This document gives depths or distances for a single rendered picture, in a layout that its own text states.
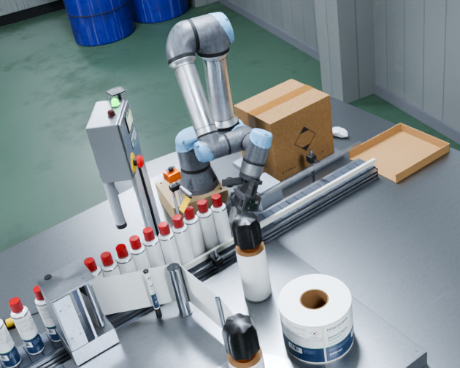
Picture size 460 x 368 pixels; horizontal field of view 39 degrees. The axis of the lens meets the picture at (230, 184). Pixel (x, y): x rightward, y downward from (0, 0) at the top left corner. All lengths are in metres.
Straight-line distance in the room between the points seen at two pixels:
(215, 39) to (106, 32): 4.65
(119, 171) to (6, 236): 2.44
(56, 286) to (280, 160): 1.06
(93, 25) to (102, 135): 5.00
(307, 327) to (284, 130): 0.97
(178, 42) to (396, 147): 1.05
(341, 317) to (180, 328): 0.52
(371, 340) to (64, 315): 0.85
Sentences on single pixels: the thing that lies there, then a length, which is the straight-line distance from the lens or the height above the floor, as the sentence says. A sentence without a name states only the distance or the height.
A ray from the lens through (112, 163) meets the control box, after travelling 1.91.
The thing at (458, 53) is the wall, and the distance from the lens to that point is 4.14.
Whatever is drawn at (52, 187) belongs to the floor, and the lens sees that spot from 4.62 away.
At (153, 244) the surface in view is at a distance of 2.06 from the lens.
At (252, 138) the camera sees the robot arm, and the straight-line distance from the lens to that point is 2.11.
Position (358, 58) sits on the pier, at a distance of 4.81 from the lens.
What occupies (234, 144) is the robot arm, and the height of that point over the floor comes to 1.20.
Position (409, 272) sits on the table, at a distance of 2.15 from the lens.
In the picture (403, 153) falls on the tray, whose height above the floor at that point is 0.83.
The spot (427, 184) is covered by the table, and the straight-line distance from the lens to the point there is 2.54.
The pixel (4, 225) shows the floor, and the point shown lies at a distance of 4.41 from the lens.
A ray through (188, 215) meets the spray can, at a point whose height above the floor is 1.07.
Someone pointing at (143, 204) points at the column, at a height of 1.10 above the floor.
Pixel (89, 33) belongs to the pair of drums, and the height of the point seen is 0.14.
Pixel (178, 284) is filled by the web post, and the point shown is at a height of 1.01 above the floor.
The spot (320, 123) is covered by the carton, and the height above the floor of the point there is 1.02.
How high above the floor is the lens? 2.29
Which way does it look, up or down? 34 degrees down
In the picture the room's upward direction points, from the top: 11 degrees counter-clockwise
